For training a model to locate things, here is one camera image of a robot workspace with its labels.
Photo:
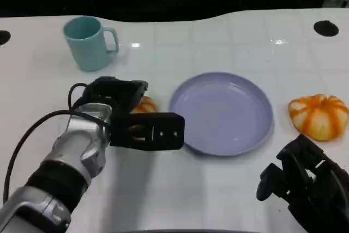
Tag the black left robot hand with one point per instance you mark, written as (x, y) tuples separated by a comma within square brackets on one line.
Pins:
[(120, 94)]

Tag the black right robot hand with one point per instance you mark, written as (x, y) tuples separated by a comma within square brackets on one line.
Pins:
[(321, 189)]

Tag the orange white toy bread roll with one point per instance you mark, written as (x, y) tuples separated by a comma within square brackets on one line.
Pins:
[(148, 106), (319, 118)]

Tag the pale green mug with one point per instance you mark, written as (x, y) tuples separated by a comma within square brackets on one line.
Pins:
[(85, 51)]

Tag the lilac plate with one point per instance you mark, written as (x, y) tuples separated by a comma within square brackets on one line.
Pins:
[(223, 113)]

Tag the black round table grommet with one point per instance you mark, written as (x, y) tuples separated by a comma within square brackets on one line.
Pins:
[(3, 37), (325, 28)]

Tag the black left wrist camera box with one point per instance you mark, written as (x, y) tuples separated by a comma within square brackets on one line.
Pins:
[(169, 124)]

